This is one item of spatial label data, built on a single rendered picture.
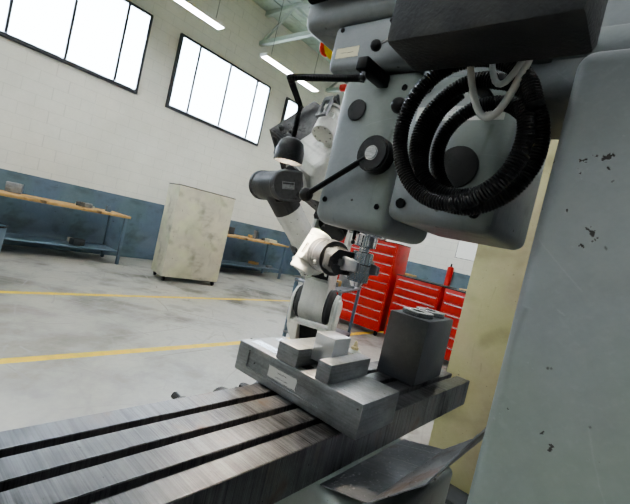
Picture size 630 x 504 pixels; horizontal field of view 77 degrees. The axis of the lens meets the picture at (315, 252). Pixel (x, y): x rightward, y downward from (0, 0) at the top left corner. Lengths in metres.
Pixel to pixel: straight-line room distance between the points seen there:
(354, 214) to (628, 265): 0.46
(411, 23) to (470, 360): 2.27
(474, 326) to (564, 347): 2.07
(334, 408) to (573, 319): 0.46
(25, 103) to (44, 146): 0.69
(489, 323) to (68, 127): 7.43
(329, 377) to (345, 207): 0.34
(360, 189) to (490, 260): 1.84
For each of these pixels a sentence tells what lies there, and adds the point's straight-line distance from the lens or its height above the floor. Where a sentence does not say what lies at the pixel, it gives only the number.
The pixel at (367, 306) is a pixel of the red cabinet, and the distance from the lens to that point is 6.24.
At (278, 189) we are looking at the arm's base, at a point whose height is 1.39.
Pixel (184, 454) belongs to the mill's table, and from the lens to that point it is 0.66.
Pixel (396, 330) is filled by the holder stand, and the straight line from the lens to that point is 1.19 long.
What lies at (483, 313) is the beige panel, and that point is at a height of 1.06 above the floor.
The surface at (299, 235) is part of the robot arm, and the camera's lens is 1.28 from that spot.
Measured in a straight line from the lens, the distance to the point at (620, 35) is 0.73.
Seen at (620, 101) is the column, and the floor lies 1.49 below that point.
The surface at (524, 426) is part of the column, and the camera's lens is 0.54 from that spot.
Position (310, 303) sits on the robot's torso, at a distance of 1.55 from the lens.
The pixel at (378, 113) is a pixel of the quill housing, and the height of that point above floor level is 1.54.
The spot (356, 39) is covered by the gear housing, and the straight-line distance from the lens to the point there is 0.92.
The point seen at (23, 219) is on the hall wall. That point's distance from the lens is 8.25.
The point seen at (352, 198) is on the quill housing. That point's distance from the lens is 0.81.
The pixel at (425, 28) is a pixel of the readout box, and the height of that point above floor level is 1.52.
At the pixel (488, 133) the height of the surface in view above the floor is 1.50.
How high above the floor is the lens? 1.28
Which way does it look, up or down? 2 degrees down
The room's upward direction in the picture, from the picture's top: 13 degrees clockwise
